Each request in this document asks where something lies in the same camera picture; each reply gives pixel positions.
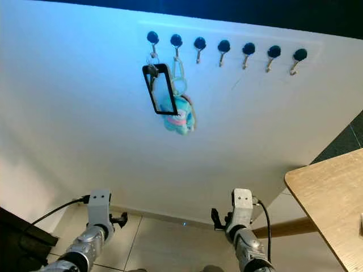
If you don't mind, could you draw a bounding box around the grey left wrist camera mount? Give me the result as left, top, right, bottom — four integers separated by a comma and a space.
88, 190, 113, 228

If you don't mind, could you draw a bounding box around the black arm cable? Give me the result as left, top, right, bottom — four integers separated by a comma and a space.
252, 198, 273, 262
22, 195, 91, 267

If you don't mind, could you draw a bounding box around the black framed card holder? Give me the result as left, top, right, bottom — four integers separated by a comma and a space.
142, 63, 178, 116

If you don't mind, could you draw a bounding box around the white hook rack board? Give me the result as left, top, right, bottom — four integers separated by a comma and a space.
139, 22, 324, 80

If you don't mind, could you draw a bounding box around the black knob metal hook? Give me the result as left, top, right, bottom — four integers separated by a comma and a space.
193, 36, 206, 64
289, 48, 308, 77
265, 45, 282, 73
241, 42, 256, 70
146, 31, 159, 57
170, 33, 183, 60
217, 39, 231, 67

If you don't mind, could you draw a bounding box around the black furniture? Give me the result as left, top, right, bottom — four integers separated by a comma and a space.
0, 207, 47, 272

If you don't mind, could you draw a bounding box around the wooden table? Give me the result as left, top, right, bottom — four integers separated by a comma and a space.
252, 148, 363, 272

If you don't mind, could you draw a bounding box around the turquoise plush toy keychain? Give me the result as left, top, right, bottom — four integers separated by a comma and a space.
162, 57, 197, 136

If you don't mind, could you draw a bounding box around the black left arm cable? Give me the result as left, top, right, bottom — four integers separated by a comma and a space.
22, 195, 91, 267

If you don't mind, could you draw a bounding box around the dark grey rug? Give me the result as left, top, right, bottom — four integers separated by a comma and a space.
312, 125, 363, 165

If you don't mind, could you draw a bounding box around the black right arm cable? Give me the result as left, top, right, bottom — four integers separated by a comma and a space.
252, 198, 273, 262

